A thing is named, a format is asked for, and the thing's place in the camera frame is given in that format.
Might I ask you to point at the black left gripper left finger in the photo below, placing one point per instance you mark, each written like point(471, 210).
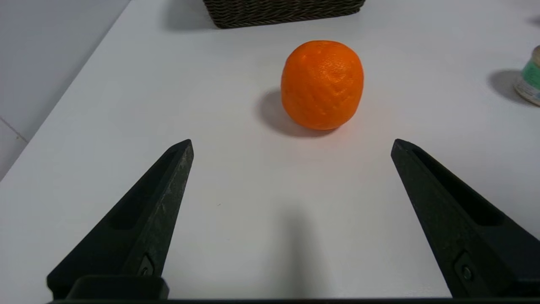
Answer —
point(136, 226)

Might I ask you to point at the dark brown wicker basket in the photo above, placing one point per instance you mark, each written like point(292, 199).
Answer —
point(282, 12)

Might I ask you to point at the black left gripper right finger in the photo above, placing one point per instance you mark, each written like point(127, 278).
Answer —
point(460, 221)

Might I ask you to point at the silver pull-tab tin can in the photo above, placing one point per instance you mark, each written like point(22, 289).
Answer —
point(530, 78)

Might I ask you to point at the orange fruit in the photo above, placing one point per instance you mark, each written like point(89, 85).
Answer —
point(322, 85)

